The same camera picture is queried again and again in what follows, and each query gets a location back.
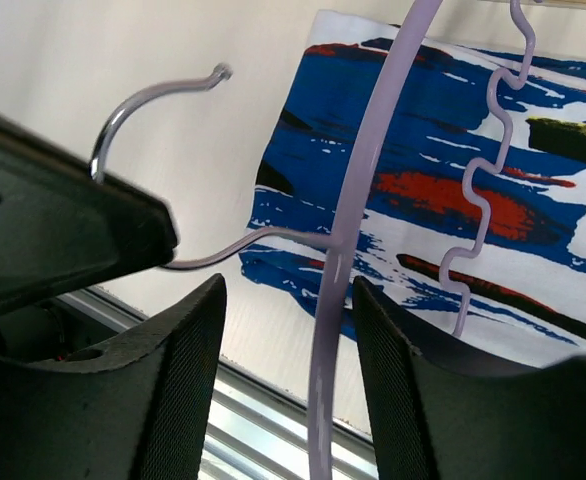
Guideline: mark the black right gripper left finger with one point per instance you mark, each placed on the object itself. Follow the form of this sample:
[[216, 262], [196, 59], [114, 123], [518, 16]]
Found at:
[[134, 406]]

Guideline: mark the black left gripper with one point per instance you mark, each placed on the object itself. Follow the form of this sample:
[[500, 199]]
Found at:
[[60, 231]]

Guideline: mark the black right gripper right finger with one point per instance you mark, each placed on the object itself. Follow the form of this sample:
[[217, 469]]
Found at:
[[442, 409]]

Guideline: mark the lilac plastic hanger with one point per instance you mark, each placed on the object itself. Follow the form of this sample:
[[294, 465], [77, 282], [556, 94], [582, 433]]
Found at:
[[340, 242]]

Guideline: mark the blue white red patterned trousers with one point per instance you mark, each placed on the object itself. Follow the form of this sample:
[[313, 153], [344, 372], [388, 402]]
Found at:
[[528, 285]]

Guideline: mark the wooden clothes rack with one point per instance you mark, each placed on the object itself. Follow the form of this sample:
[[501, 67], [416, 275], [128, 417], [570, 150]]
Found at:
[[571, 4]]

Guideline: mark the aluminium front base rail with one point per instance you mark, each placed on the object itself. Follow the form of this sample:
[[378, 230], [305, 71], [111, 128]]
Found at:
[[254, 430]]

